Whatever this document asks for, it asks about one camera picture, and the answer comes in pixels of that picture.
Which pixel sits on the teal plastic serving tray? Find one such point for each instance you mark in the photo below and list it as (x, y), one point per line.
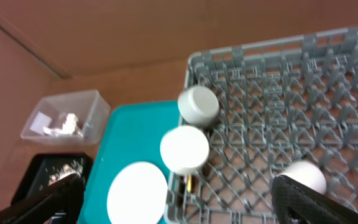
(133, 134)

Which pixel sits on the white paper napkin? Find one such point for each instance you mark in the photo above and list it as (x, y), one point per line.
(70, 126)

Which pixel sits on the white paper cup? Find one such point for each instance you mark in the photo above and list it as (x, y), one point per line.
(307, 174)

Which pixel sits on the grey plastic dishwasher rack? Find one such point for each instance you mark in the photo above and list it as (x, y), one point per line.
(281, 101)

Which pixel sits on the white rice pile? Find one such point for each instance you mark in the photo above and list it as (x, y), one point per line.
(77, 165)

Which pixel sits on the foil wrapper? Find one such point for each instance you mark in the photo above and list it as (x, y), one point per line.
(56, 132)

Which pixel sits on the yellow plastic fork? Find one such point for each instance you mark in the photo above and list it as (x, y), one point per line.
(189, 183)

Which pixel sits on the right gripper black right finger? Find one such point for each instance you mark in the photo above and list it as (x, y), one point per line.
(294, 202)

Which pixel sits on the white bowl with peanuts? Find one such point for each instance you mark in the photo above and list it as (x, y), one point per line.
(184, 149)

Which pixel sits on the white round plate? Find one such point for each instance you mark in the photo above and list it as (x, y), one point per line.
(137, 194)

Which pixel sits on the black rectangular waste tray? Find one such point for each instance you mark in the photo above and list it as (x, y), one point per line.
(35, 178)

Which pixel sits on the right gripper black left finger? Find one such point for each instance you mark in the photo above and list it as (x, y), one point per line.
(65, 195)

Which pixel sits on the clear plastic waste bin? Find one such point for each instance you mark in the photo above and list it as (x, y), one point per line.
(51, 111)

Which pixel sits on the grey bowl with rice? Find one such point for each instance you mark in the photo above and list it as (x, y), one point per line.
(198, 106)

